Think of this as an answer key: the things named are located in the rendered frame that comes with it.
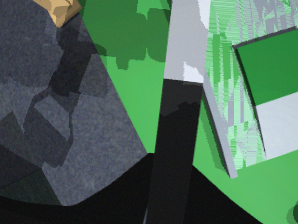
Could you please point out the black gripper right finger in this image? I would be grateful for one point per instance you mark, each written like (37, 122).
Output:
(208, 205)

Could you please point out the green flat mat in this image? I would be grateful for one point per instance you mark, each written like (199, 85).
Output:
(131, 36)

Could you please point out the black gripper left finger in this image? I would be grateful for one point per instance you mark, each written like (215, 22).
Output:
(122, 202)

